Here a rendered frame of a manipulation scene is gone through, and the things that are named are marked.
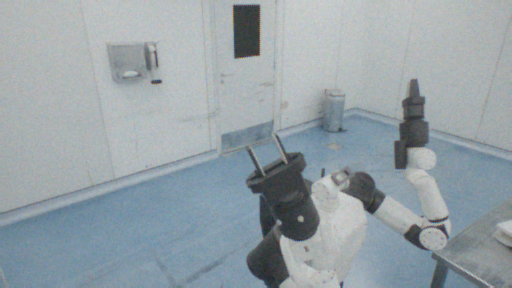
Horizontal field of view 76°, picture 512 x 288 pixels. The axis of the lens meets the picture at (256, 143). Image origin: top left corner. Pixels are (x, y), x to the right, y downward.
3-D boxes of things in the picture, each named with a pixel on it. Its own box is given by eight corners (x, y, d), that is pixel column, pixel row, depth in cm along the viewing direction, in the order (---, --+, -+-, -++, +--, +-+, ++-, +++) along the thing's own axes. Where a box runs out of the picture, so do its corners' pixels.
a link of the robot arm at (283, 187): (240, 174, 68) (263, 218, 72) (251, 193, 59) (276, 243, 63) (294, 146, 69) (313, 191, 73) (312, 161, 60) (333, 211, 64)
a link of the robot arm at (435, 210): (438, 190, 103) (460, 246, 104) (437, 179, 112) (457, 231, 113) (403, 198, 108) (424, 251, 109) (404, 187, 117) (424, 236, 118)
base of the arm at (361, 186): (351, 225, 122) (326, 205, 125) (368, 202, 128) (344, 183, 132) (367, 210, 110) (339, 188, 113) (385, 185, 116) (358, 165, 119)
